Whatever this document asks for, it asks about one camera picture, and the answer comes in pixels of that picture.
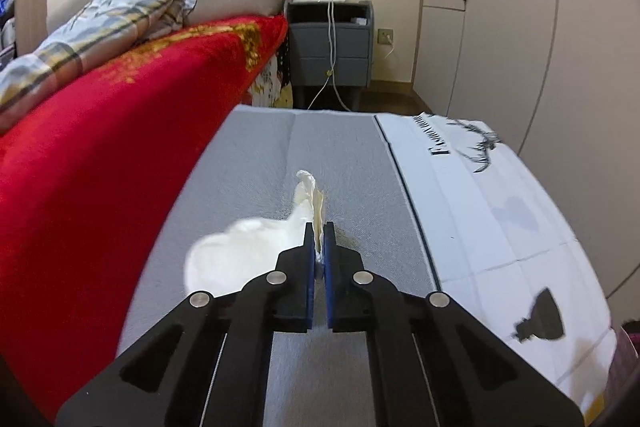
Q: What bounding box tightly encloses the blue plaid quilt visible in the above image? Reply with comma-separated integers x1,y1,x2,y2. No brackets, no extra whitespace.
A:
0,0,198,128

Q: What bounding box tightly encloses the white cable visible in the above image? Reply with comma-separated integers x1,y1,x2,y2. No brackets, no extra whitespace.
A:
307,0,353,110

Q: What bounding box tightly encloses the grey nightstand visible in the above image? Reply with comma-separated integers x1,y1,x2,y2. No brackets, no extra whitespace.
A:
284,0,375,110

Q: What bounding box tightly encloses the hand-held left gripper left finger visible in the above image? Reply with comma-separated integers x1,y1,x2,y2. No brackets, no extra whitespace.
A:
55,221,317,427

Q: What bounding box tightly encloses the white wardrobe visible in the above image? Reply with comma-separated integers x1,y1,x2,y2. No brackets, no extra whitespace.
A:
412,0,640,303

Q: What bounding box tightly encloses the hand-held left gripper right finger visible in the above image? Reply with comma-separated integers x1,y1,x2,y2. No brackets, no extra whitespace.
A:
322,221,585,427

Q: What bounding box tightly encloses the grey white deer printed tablecloth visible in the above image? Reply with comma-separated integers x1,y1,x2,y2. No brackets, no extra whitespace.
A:
115,104,618,427

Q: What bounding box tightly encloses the white plastic bag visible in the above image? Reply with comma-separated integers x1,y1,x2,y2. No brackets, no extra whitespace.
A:
184,169,328,295

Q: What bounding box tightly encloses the floral bed sheet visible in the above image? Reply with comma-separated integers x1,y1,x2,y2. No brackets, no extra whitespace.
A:
247,49,295,108

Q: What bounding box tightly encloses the red floral blanket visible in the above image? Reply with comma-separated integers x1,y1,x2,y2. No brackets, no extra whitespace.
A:
0,14,290,423

